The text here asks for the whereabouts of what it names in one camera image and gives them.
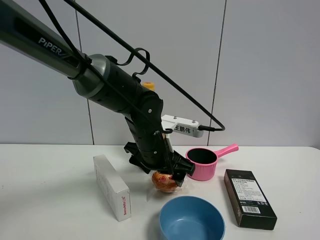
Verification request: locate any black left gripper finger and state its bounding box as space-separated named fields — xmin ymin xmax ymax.
xmin=171 ymin=172 xmax=186 ymax=187

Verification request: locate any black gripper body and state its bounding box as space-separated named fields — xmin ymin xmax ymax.
xmin=124 ymin=119 xmax=195 ymax=178

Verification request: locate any muffin cake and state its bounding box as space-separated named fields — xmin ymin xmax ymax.
xmin=146 ymin=171 xmax=190 ymax=202

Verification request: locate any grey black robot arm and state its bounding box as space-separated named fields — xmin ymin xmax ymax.
xmin=0 ymin=0 xmax=195 ymax=186

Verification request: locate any blue bowl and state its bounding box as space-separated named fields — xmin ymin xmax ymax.
xmin=159 ymin=195 xmax=226 ymax=240

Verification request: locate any white toothpaste box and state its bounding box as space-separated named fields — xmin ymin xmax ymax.
xmin=93 ymin=154 xmax=132 ymax=222

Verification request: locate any cola bottle yellow cap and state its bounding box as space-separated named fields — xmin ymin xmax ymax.
xmin=142 ymin=82 xmax=155 ymax=91

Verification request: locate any black rectangular box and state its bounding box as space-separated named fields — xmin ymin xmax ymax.
xmin=223 ymin=169 xmax=278 ymax=231

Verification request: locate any pink saucepan with handle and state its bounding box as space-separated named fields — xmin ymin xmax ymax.
xmin=185 ymin=144 xmax=239 ymax=181

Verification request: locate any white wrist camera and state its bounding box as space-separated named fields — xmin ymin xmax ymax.
xmin=161 ymin=115 xmax=204 ymax=138

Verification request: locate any black cable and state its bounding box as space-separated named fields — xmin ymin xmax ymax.
xmin=37 ymin=0 xmax=226 ymax=176

